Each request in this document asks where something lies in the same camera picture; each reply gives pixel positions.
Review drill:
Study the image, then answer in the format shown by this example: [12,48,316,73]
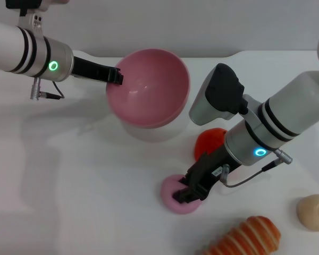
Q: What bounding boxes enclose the beige toy bun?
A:
[296,194,319,232]

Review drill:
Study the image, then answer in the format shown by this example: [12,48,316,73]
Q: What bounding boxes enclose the orange red toy fruit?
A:
[194,127,229,162]

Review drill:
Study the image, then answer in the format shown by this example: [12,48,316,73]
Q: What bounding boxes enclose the right arm cable with plug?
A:
[220,149,293,188]

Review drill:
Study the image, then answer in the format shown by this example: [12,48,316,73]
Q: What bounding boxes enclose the orange striped toy bread loaf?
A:
[199,215,282,255]

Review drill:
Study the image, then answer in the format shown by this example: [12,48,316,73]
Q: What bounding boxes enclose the left arm cable with plug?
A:
[29,76,65,101]

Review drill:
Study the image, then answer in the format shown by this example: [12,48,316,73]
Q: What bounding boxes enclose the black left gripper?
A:
[71,56,125,86]

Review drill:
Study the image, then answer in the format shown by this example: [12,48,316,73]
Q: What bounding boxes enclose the pink plastic bowl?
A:
[105,48,191,130]

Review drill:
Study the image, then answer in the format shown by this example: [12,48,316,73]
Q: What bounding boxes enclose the arm cable with plug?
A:
[220,149,293,188]
[29,76,65,101]

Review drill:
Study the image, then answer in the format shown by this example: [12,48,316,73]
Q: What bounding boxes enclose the pink toy peach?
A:
[160,174,204,215]

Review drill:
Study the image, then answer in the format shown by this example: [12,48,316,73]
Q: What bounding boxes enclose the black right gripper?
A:
[171,144,241,205]

